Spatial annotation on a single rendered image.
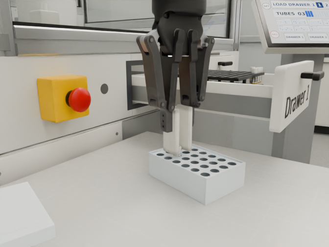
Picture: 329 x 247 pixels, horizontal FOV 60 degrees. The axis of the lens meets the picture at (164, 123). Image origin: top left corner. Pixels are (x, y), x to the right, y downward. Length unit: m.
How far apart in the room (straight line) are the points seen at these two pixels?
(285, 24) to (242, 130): 1.18
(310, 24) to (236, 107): 1.03
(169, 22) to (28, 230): 0.29
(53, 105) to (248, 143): 2.10
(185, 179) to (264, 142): 2.05
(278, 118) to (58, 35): 0.40
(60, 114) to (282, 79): 0.36
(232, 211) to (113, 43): 0.42
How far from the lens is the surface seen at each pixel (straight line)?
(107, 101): 0.62
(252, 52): 2.34
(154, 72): 0.38
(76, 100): 0.47
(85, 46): 0.57
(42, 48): 0.52
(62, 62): 0.54
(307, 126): 1.63
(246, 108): 0.54
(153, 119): 0.75
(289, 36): 1.43
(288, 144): 1.61
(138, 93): 0.66
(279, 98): 0.50
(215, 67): 1.01
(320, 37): 1.50
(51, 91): 0.48
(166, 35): 0.39
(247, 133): 2.44
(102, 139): 0.63
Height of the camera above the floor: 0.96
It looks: 15 degrees down
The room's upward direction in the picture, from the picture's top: straight up
